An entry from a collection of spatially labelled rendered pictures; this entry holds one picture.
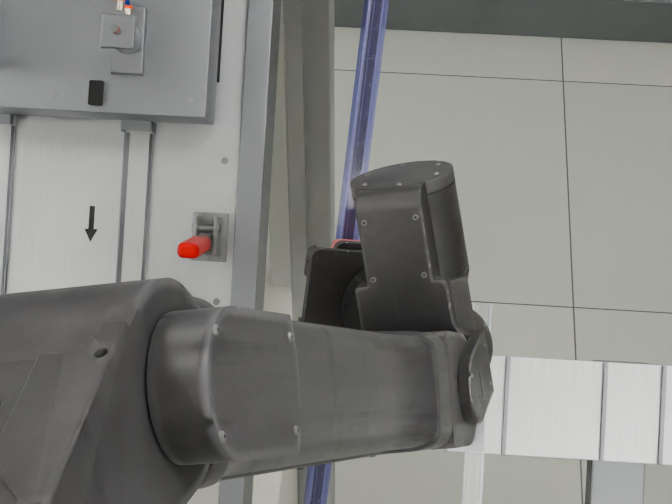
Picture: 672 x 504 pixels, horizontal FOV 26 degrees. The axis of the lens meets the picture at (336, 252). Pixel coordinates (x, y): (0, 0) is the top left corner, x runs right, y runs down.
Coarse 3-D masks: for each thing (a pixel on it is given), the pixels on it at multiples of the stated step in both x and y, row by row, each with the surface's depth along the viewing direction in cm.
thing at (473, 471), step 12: (480, 312) 103; (480, 432) 102; (480, 444) 102; (468, 456) 102; (480, 456) 102; (468, 468) 102; (480, 468) 102; (468, 480) 102; (480, 480) 102; (468, 492) 102; (480, 492) 102
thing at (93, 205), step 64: (0, 128) 115; (64, 128) 114; (192, 128) 114; (0, 192) 114; (64, 192) 114; (128, 192) 114; (192, 192) 114; (0, 256) 114; (64, 256) 114; (128, 256) 114
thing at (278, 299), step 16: (272, 288) 164; (288, 288) 164; (272, 304) 162; (288, 304) 162; (256, 480) 146; (272, 480) 146; (288, 480) 154; (192, 496) 144; (208, 496) 144; (256, 496) 144; (272, 496) 144; (288, 496) 155
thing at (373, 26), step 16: (368, 0) 94; (384, 0) 94; (368, 16) 94; (384, 16) 95; (368, 32) 95; (384, 32) 95; (368, 48) 95; (368, 64) 95; (368, 80) 95; (368, 96) 95; (352, 112) 96; (368, 112) 96; (352, 128) 96; (368, 128) 96; (352, 144) 96; (368, 144) 96; (352, 160) 96; (368, 160) 96; (352, 176) 96; (352, 208) 97; (352, 224) 97; (320, 480) 100; (304, 496) 101; (320, 496) 100
